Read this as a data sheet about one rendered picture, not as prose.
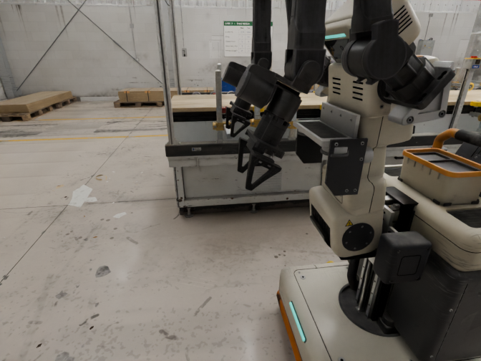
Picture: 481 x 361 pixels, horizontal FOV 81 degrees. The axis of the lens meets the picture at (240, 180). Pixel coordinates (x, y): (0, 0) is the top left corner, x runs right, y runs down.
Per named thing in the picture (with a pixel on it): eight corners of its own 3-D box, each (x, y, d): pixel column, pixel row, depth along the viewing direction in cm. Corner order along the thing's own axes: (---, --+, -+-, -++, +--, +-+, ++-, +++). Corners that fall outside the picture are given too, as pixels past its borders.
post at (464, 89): (455, 133, 210) (476, 69, 192) (449, 134, 210) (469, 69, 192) (450, 132, 215) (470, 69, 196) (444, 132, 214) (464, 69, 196)
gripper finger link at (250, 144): (235, 188, 54) (258, 145, 52) (230, 174, 61) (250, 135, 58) (265, 200, 57) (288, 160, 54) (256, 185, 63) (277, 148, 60)
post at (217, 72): (222, 145, 190) (220, 69, 171) (217, 145, 190) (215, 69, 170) (222, 144, 194) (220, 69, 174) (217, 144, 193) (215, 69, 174)
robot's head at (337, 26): (379, 36, 84) (353, -9, 78) (431, 31, 65) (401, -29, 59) (340, 71, 87) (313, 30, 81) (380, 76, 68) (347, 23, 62)
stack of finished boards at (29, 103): (72, 97, 799) (71, 90, 792) (29, 112, 582) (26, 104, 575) (43, 97, 788) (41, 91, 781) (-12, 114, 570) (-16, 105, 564)
